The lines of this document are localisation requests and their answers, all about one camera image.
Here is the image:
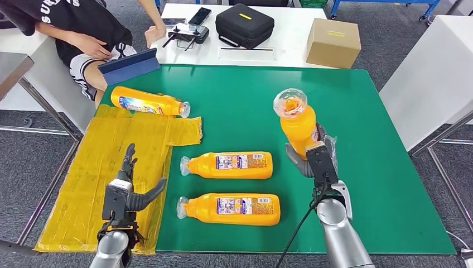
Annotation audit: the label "white desk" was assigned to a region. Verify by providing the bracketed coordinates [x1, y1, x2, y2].
[0, 29, 96, 133]

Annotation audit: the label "person's right hand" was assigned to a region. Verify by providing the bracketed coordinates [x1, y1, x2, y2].
[70, 32, 113, 61]

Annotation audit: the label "long white table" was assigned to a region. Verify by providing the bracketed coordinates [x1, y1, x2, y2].
[151, 3, 335, 69]

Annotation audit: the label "black bag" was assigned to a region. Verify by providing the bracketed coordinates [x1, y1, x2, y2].
[228, 0, 289, 7]

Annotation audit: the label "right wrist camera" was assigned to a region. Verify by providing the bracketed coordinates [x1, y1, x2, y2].
[305, 142, 339, 186]

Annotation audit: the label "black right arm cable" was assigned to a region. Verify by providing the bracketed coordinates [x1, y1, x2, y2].
[275, 181, 330, 268]

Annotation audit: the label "person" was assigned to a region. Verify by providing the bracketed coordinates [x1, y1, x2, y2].
[0, 0, 168, 110]

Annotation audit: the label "grey metal table leg frame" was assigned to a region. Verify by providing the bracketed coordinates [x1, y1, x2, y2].
[411, 110, 473, 232]
[0, 78, 83, 247]

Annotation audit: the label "black drone remote controller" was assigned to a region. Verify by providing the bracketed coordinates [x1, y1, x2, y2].
[162, 23, 210, 52]

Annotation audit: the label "black smartphone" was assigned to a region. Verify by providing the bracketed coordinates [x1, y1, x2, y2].
[188, 7, 213, 27]

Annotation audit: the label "green plastic crate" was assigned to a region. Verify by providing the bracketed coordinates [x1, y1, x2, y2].
[299, 0, 328, 9]

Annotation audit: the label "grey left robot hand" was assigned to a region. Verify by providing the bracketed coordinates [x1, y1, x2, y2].
[119, 143, 168, 212]

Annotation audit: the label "yellow plastic sheet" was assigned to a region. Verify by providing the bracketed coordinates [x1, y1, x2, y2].
[33, 103, 203, 256]

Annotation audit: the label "orange detergent bottle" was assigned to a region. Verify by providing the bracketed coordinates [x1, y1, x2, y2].
[176, 193, 282, 227]
[180, 151, 274, 180]
[110, 85, 191, 119]
[272, 88, 319, 160]

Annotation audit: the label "white side table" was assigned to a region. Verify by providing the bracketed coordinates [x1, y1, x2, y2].
[378, 15, 473, 152]

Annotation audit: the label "person's left hand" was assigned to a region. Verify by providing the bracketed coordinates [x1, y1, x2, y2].
[144, 25, 168, 49]

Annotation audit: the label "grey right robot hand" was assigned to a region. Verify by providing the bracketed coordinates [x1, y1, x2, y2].
[284, 123, 337, 179]

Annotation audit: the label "blue metal cart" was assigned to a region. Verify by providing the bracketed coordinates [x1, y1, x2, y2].
[330, 0, 441, 20]

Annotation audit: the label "black zip case yellow tag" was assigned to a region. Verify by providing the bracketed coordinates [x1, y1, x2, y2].
[215, 3, 276, 50]

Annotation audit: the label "brown cardboard box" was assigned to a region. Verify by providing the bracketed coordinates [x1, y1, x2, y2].
[306, 17, 362, 70]

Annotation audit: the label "grey desk top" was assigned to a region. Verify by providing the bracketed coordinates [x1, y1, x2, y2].
[0, 52, 35, 101]

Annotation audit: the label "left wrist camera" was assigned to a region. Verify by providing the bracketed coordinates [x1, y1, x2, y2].
[102, 178, 134, 222]

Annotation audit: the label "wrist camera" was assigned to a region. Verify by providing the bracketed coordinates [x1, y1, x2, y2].
[102, 178, 134, 222]
[305, 142, 339, 186]

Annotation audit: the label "dark grey bar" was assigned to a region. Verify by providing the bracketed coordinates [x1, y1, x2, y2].
[0, 240, 41, 258]

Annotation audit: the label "white power cable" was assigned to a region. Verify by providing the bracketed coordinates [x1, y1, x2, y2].
[443, 229, 473, 253]

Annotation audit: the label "blue tablet case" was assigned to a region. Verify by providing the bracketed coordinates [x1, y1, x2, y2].
[97, 48, 161, 87]

